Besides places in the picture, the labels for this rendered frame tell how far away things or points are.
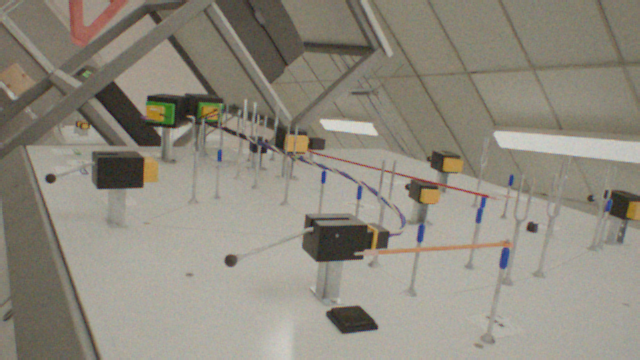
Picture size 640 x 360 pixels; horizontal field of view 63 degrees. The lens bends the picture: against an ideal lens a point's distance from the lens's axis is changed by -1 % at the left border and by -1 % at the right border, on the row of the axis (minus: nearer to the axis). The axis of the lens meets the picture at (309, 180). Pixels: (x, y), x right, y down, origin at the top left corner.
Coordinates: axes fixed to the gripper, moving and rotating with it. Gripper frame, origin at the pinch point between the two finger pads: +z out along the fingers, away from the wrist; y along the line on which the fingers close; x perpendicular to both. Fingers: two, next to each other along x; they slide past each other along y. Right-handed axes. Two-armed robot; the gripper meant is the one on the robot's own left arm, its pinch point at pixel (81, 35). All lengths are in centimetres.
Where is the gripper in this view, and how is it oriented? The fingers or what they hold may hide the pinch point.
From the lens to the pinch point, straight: 61.2
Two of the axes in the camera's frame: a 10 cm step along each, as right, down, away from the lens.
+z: -3.4, 9.4, -0.2
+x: -8.3, -3.1, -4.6
